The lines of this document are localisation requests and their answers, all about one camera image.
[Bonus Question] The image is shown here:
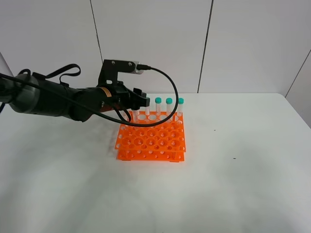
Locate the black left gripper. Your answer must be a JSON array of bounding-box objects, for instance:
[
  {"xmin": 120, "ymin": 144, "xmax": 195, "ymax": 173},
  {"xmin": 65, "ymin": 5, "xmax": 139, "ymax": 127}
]
[{"xmin": 73, "ymin": 82, "xmax": 150, "ymax": 121}]

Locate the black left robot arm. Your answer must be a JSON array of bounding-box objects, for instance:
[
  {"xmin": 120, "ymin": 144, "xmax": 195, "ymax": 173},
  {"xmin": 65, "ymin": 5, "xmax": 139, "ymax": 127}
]
[{"xmin": 0, "ymin": 60, "xmax": 150, "ymax": 122}]

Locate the front left racked tube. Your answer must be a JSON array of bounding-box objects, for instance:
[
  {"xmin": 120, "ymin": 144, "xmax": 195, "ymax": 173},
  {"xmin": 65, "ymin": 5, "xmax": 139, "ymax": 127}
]
[{"xmin": 121, "ymin": 111, "xmax": 129, "ymax": 121}]

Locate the back row tube two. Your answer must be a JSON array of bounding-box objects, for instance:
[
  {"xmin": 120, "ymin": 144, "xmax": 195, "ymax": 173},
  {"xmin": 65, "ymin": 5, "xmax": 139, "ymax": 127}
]
[{"xmin": 132, "ymin": 110, "xmax": 139, "ymax": 122}]

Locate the back row tube three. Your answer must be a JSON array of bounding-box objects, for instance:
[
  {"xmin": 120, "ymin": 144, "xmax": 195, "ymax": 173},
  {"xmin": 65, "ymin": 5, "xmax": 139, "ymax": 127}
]
[{"xmin": 145, "ymin": 106, "xmax": 150, "ymax": 116}]

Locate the back row tube four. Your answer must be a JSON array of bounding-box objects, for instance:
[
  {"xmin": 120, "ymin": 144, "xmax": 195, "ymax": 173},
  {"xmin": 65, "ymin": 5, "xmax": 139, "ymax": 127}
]
[{"xmin": 155, "ymin": 97, "xmax": 162, "ymax": 116}]

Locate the back row tube five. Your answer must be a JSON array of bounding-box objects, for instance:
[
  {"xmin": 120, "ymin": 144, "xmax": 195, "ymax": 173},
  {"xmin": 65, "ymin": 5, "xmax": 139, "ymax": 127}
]
[{"xmin": 166, "ymin": 98, "xmax": 173, "ymax": 116}]

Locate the orange test tube rack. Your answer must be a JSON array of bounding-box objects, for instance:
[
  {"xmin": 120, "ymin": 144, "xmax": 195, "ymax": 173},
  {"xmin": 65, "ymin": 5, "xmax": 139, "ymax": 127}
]
[{"xmin": 115, "ymin": 113, "xmax": 186, "ymax": 163}]

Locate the back row tube six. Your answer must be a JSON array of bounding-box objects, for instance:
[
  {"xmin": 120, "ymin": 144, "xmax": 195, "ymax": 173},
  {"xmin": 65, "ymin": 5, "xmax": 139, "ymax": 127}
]
[{"xmin": 177, "ymin": 98, "xmax": 184, "ymax": 117}]

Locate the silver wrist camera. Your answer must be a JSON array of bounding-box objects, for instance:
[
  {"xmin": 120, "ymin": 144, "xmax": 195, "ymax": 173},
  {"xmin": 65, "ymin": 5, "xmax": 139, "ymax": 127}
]
[{"xmin": 111, "ymin": 60, "xmax": 143, "ymax": 74}]

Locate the black camera cable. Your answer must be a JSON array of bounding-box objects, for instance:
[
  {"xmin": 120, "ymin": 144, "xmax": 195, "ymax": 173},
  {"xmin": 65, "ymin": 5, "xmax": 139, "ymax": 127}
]
[{"xmin": 0, "ymin": 65, "xmax": 179, "ymax": 128}]

